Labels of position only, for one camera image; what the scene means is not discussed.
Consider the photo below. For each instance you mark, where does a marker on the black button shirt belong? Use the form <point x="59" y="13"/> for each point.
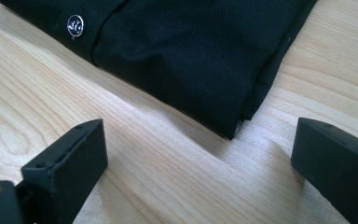
<point x="183" y="62"/>

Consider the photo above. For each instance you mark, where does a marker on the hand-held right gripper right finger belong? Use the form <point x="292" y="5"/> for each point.
<point x="338" y="168"/>

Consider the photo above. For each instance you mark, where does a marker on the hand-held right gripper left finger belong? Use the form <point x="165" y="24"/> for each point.
<point x="68" y="168"/>

